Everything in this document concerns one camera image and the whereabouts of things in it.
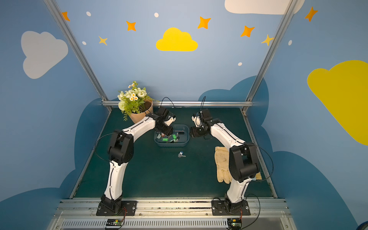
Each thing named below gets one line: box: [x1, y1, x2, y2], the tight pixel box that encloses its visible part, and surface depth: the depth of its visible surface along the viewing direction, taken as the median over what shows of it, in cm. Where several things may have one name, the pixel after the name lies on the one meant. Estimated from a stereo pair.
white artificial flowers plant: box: [117, 80, 160, 122], surface depth 90 cm
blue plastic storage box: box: [153, 124, 190, 148], surface depth 103 cm
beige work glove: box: [214, 146, 233, 185], surface depth 92 cm
